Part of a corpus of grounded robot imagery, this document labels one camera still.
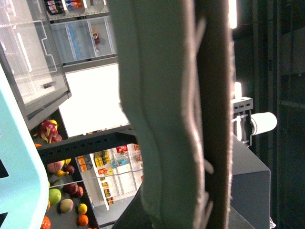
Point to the pink dragon fruit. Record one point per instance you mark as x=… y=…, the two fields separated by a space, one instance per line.
x=47 y=131

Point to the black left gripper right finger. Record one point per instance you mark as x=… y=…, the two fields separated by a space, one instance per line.
x=214 y=62

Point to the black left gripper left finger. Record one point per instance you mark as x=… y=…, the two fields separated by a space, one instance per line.
x=157 y=42

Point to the black shelf upright post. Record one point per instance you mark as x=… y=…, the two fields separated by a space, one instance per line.
x=99 y=140

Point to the light teal plastic basket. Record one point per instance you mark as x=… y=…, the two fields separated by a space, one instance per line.
x=24 y=192

